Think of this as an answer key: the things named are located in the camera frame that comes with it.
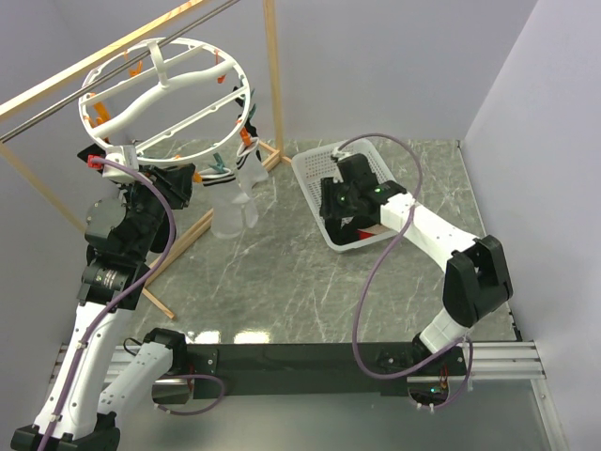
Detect black beige red sock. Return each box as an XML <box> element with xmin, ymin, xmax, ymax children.
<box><xmin>324</xmin><ymin>216</ymin><xmax>395</xmax><ymax>246</ymax></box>

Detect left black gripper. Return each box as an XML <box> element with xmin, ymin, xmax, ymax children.
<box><xmin>121</xmin><ymin>163</ymin><xmax>195</xmax><ymax>260</ymax></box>

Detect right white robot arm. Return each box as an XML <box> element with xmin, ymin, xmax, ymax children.
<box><xmin>319</xmin><ymin>152</ymin><xmax>514</xmax><ymax>375</ymax></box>

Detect metal hanging rod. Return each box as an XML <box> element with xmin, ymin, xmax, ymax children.
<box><xmin>0</xmin><ymin>0</ymin><xmax>236</xmax><ymax>142</ymax></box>

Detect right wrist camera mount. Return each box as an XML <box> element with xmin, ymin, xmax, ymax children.
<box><xmin>330</xmin><ymin>147</ymin><xmax>351</xmax><ymax>163</ymax></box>

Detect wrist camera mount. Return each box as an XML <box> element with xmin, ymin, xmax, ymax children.
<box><xmin>330</xmin><ymin>147</ymin><xmax>351</xmax><ymax>163</ymax></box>
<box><xmin>87</xmin><ymin>145</ymin><xmax>139</xmax><ymax>184</ymax></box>

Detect white striped hanging sock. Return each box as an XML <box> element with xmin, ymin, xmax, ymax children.
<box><xmin>200</xmin><ymin>168</ymin><xmax>248</xmax><ymax>239</ymax></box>

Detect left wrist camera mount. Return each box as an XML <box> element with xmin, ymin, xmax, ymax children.
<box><xmin>87</xmin><ymin>145</ymin><xmax>139</xmax><ymax>184</ymax></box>

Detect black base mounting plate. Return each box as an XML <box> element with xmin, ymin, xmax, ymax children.
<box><xmin>187</xmin><ymin>342</ymin><xmax>467</xmax><ymax>397</ymax></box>

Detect wooden rack frame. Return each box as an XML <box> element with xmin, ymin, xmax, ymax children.
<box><xmin>0</xmin><ymin>0</ymin><xmax>292</xmax><ymax>321</ymax></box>

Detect white round clip hanger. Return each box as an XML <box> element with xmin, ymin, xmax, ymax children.
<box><xmin>78</xmin><ymin>38</ymin><xmax>255</xmax><ymax>167</ymax></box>

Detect black striped sock at left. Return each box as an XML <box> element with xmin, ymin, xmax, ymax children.
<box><xmin>77</xmin><ymin>144</ymin><xmax>106</xmax><ymax>163</ymax></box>

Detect white plastic mesh basket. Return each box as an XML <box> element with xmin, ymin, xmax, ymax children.
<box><xmin>292</xmin><ymin>138</ymin><xmax>404</xmax><ymax>253</ymax></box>

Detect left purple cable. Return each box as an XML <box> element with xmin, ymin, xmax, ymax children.
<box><xmin>30</xmin><ymin>157</ymin><xmax>229</xmax><ymax>451</ymax></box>

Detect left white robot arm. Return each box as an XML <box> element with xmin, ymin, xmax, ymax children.
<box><xmin>10</xmin><ymin>158</ymin><xmax>195</xmax><ymax>450</ymax></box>

